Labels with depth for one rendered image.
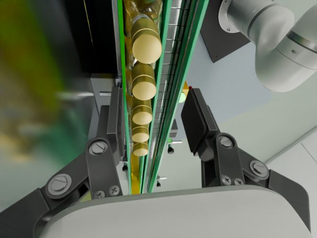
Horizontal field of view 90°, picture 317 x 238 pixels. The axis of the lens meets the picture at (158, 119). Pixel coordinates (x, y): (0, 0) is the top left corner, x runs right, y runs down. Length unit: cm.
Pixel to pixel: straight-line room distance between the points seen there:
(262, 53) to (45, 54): 55
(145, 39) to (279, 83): 45
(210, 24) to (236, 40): 17
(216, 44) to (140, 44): 72
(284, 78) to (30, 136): 56
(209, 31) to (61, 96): 71
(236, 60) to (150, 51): 87
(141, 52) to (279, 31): 52
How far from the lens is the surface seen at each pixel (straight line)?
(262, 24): 65
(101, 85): 58
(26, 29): 22
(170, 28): 49
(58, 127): 26
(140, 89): 22
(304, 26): 55
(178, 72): 52
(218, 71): 102
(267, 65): 57
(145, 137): 31
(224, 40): 90
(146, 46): 19
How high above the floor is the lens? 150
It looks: 39 degrees down
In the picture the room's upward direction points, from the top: 171 degrees clockwise
